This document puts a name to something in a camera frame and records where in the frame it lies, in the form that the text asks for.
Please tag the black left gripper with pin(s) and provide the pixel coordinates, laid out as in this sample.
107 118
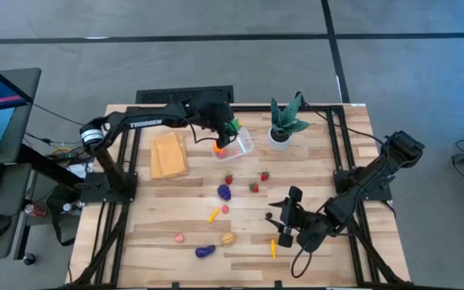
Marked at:
212 108

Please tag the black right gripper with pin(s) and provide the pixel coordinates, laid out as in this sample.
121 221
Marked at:
298 221

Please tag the orange toy fruit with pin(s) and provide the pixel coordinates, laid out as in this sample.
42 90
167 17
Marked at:
218 148

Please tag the green ribbed toy vegetable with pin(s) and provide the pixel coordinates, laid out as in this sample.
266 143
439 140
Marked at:
233 127

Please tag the red toy strawberry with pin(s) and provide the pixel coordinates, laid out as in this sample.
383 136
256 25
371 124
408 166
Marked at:
228 178
253 187
264 176

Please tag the purple toy grape bunch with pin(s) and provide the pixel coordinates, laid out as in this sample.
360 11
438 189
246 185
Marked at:
224 192

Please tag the tan toy potato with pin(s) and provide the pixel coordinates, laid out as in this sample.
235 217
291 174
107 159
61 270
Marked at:
228 238

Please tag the purple toy eggplant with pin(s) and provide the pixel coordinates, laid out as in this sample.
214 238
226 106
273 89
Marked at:
205 251

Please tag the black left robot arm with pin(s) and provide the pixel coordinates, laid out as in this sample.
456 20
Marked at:
143 121

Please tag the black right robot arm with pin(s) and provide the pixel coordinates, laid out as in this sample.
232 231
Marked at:
373 173

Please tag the clear plastic tupperware container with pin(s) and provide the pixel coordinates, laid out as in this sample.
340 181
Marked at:
244 143

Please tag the folded yellow cloth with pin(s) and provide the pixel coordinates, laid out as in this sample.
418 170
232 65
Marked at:
168 155

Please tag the white plant pot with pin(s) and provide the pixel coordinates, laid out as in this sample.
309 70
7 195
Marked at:
279 144

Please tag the green snake plant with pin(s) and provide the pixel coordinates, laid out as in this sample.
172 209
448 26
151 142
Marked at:
286 117

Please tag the red soda can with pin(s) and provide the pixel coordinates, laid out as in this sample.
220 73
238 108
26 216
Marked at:
34 210

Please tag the grey desk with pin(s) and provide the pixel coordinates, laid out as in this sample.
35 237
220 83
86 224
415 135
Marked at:
26 88

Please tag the black caster wheel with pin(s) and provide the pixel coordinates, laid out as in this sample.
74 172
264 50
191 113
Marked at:
28 258

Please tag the black metal table frame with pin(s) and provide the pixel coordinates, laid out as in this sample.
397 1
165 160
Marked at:
256 108

